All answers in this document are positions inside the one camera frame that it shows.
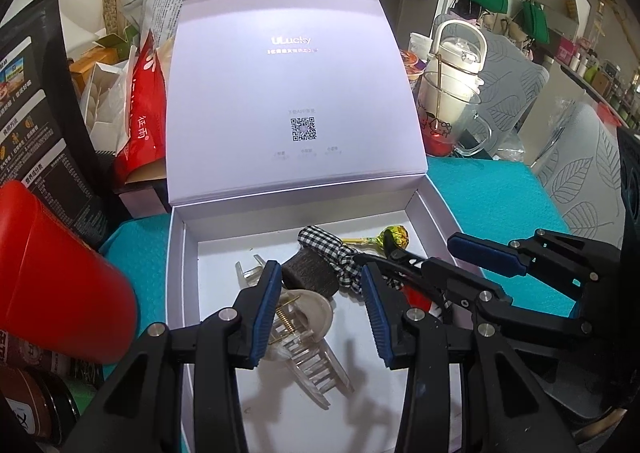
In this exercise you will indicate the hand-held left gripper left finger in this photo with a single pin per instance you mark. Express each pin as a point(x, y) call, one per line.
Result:
point(265, 315)

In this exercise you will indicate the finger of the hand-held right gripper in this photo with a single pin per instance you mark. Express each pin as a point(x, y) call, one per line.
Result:
point(485, 253)
point(450, 278)

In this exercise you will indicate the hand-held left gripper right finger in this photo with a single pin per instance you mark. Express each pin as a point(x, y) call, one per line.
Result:
point(375, 320)

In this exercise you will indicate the red and black small clip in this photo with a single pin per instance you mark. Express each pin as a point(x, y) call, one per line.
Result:
point(417, 300)

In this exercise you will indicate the beige hair claw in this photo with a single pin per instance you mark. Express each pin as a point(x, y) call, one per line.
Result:
point(310, 313)

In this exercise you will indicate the clear plastic hair claw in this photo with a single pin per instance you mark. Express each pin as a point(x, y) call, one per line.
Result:
point(320, 373)

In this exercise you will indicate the white gift box with lid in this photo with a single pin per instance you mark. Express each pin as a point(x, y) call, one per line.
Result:
point(280, 83)

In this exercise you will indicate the teal padded mat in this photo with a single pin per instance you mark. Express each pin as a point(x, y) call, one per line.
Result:
point(500, 193)

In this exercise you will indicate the dark brown hair clip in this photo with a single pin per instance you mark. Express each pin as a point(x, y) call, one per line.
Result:
point(312, 273)

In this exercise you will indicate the yellow wrapped lollipop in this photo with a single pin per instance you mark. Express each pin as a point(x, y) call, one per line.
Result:
point(395, 238)

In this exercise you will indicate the black white checked bow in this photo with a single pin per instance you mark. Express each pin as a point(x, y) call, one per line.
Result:
point(325, 240)

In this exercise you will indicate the grey leaf patterned chair cover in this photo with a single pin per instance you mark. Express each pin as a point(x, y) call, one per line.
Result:
point(585, 183)
point(515, 78)

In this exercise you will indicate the glass mug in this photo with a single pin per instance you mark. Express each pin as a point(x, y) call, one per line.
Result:
point(450, 103)

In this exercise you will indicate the beige board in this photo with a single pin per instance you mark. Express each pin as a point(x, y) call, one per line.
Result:
point(550, 103)

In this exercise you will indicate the thin metal straw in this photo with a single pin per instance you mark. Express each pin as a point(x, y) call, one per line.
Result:
point(438, 88)

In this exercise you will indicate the purple instant noodle bucket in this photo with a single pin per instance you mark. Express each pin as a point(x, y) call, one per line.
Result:
point(415, 73)

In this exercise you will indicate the row of small bottles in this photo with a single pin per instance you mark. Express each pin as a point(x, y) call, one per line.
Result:
point(605, 83)

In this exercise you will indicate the red plastic container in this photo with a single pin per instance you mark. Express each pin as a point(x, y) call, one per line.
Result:
point(50, 283)

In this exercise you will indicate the beige handbag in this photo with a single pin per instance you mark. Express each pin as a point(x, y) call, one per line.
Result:
point(500, 25)

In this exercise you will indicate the small green tote bag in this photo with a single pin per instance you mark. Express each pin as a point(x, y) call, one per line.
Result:
point(535, 20)

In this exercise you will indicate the red snack packet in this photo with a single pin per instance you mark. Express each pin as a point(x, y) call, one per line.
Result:
point(145, 103)

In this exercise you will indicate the dark brown round jar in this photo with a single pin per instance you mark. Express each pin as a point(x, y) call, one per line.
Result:
point(30, 398)

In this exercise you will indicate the orange cardboard box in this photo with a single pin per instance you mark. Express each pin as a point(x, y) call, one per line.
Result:
point(87, 65)

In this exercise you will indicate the green cardboard box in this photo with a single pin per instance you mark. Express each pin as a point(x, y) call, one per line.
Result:
point(117, 40)

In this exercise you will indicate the black printed pouch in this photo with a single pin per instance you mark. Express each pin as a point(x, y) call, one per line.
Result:
point(30, 83)

